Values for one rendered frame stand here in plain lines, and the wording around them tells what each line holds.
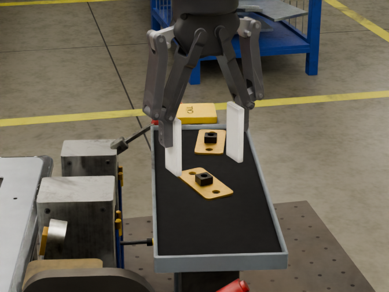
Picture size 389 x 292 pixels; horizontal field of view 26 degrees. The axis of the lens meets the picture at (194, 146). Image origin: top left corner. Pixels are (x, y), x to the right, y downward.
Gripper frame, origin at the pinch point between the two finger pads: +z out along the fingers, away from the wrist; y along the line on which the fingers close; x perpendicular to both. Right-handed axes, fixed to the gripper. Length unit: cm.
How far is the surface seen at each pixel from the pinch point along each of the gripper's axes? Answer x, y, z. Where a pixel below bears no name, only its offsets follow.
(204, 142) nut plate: -11.0, -6.1, 4.9
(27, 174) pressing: -47, 8, 21
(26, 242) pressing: -24.0, 15.9, 20.9
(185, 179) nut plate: -2.0, 1.6, 5.1
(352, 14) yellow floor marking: -426, -366, 120
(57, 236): -7.4, 16.6, 11.6
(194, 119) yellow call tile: -21.1, -10.0, 5.7
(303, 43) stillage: -329, -251, 103
